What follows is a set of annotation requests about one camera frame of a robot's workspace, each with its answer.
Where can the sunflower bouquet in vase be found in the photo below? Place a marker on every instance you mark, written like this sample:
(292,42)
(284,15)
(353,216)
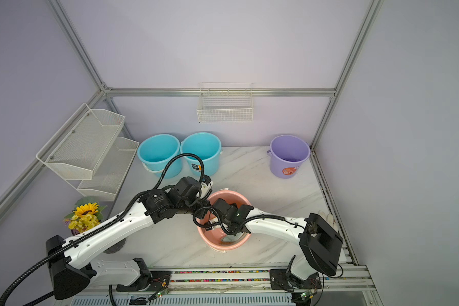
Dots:
(87,214)

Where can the pink plastic bucket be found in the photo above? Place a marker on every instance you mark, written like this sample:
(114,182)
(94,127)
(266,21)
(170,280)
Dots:
(215,238)

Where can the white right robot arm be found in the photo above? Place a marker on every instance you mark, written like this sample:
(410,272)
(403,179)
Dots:
(319,241)

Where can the teal bucket being wiped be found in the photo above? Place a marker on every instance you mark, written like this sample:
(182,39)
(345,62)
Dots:
(156,151)

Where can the purple plastic bucket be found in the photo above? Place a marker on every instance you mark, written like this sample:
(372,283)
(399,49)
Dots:
(287,154)

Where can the white wire wall basket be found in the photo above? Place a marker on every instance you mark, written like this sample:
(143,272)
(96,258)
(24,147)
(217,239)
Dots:
(221,102)

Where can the teal bucket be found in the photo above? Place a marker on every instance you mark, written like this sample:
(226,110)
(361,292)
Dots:
(207,147)

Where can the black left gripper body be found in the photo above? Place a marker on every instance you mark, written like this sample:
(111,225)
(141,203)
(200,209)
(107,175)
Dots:
(192,208)

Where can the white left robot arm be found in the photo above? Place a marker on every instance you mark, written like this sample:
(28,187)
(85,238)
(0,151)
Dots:
(75,267)

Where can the white two-tier mesh shelf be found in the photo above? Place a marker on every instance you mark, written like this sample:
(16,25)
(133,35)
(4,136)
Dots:
(89,153)

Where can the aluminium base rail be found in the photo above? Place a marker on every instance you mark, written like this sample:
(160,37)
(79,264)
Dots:
(244,286)

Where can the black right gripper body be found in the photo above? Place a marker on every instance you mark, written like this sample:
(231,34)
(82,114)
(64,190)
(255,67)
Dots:
(230,228)

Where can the white work glove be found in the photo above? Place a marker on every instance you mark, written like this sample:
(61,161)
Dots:
(329,218)

